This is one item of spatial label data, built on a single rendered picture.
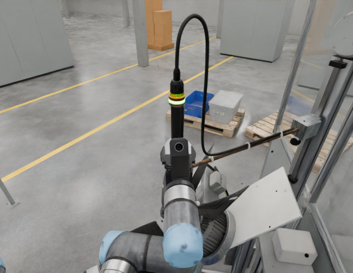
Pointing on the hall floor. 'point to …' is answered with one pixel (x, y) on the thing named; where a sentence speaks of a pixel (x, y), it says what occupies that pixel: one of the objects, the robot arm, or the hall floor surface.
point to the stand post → (243, 256)
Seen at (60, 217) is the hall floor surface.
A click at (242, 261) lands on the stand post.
